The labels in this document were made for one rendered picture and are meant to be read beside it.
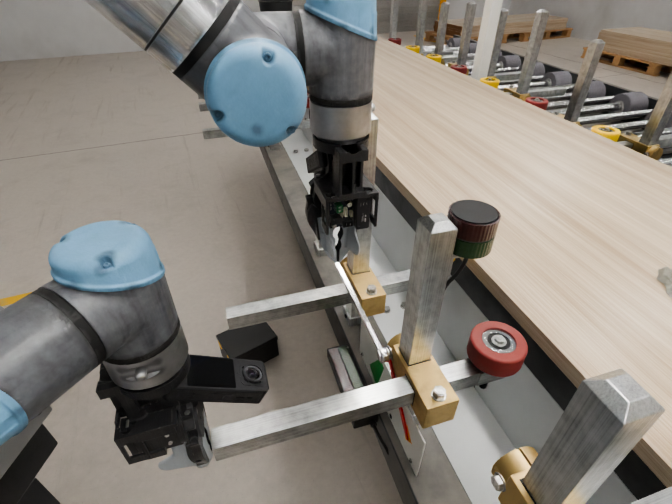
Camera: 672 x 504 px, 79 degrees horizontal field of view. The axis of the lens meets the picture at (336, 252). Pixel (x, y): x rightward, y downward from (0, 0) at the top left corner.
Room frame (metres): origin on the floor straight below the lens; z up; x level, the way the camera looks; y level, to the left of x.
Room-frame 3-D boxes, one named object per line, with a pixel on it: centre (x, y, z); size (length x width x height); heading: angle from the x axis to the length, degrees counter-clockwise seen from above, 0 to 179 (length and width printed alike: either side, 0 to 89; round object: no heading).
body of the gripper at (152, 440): (0.26, 0.19, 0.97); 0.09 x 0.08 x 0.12; 107
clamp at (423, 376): (0.38, -0.13, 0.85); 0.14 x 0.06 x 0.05; 17
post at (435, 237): (0.40, -0.12, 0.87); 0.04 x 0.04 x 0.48; 17
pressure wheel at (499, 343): (0.39, -0.24, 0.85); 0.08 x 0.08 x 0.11
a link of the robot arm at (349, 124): (0.50, -0.01, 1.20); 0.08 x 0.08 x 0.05
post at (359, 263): (0.64, -0.04, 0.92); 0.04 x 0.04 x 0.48; 17
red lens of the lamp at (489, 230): (0.41, -0.16, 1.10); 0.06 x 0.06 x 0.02
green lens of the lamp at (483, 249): (0.41, -0.16, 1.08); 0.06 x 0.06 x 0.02
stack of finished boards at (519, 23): (8.32, -2.99, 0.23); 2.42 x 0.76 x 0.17; 114
